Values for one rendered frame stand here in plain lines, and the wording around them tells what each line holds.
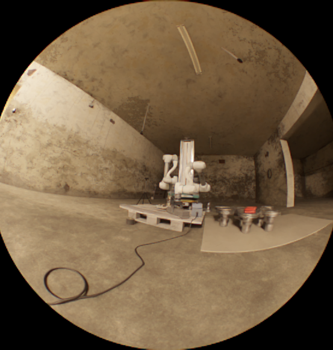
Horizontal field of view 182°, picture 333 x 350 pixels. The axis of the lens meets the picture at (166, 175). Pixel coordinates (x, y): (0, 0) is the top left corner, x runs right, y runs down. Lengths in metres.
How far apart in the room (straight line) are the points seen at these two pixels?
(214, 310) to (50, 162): 3.17
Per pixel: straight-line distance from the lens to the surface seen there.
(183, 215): 1.21
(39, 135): 3.10
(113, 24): 2.77
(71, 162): 3.06
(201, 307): 0.51
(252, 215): 1.21
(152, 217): 1.33
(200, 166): 1.68
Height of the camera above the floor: 0.44
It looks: 9 degrees up
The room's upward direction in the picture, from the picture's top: 5 degrees clockwise
